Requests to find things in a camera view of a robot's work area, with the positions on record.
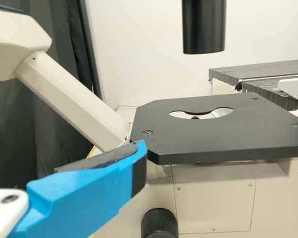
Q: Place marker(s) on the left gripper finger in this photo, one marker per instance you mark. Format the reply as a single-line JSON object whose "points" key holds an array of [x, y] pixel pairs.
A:
{"points": [[77, 198]]}

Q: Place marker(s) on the cream microscope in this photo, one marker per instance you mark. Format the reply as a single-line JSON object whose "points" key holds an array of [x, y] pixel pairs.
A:
{"points": [[213, 198]]}

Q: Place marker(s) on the black platform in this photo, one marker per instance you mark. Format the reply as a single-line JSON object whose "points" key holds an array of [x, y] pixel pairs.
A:
{"points": [[250, 72], [265, 95]]}

